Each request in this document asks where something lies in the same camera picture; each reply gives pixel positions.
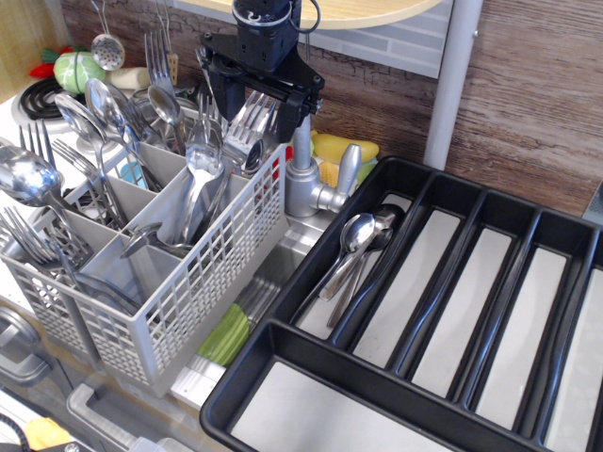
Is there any green toy cabbage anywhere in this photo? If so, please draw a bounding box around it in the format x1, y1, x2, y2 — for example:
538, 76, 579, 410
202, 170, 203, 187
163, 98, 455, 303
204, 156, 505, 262
54, 51, 106, 94

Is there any metal fork upright back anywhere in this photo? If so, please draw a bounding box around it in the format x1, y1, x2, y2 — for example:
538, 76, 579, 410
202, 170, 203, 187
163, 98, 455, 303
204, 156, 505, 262
144, 31, 175, 96

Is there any small metal spoon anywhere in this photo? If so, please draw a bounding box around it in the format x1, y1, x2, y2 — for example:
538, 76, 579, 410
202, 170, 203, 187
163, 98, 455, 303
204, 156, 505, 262
241, 139, 265, 178

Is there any black stove burner coil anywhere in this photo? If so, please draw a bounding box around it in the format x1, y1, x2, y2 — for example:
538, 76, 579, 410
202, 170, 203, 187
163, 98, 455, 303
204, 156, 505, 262
19, 77, 63, 121

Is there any silver toy faucet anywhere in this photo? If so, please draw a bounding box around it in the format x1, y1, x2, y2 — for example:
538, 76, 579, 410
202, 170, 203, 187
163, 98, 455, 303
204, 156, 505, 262
285, 116, 362, 218

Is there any slotted metal ladle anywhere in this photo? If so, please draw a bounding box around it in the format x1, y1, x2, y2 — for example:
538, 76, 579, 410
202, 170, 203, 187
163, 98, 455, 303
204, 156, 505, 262
90, 0, 125, 72

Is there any metal spoon back compartment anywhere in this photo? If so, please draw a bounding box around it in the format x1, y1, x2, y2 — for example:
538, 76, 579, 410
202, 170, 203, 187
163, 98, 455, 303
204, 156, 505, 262
148, 85, 186, 156

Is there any metal forks bundle centre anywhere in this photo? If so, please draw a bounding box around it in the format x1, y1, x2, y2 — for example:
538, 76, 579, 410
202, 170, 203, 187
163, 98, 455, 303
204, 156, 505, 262
222, 91, 276, 168

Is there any metal fork left back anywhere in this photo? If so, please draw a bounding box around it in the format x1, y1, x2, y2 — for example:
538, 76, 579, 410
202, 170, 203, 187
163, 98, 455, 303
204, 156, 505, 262
19, 121, 57, 169

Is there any red toy pepper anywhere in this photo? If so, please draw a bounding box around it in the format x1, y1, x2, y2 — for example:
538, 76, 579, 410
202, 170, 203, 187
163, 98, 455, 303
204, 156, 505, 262
29, 46, 75, 79

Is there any tall metal spoon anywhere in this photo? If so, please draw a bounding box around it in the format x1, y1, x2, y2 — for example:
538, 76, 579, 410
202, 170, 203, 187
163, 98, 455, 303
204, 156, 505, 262
55, 93, 127, 228

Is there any black cutlery tray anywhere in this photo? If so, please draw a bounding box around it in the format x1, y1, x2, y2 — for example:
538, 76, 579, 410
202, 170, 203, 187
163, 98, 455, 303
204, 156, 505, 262
200, 157, 602, 451

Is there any metal sink basin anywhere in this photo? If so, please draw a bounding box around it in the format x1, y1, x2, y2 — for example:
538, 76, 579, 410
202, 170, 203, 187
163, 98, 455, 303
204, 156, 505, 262
235, 212, 334, 331

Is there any grey metal pole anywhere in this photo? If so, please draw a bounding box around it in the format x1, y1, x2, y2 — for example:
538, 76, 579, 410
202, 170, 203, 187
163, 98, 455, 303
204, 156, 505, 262
423, 0, 483, 170

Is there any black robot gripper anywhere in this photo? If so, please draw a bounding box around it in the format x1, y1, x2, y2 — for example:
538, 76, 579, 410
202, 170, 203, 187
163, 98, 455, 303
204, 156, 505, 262
199, 19, 324, 143

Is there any yellow toy fruit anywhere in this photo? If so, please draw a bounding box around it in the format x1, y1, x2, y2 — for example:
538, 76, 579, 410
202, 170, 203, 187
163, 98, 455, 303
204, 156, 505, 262
311, 133, 380, 164

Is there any grey plastic cutlery basket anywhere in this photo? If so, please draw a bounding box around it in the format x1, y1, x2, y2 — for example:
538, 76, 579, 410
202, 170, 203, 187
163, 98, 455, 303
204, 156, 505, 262
3, 147, 288, 396

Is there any large spoon centre basket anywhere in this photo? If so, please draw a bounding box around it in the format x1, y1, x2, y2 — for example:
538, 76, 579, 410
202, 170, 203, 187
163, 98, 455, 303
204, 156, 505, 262
174, 117, 223, 244

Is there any large metal spoon left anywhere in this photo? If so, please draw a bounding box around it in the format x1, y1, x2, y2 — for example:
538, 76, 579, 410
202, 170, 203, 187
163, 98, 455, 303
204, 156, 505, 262
1, 145, 93, 262

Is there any metal fork front left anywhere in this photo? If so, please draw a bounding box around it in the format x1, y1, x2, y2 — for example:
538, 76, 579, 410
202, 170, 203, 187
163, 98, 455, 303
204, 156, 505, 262
0, 205, 90, 302

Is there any metal spoon lying in basket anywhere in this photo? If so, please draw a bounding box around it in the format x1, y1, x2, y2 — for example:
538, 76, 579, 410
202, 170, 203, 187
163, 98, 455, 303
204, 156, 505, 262
121, 222, 192, 259

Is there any wooden round shelf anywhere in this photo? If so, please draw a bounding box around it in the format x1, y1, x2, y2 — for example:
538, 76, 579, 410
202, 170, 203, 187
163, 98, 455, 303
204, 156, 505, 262
173, 0, 441, 30

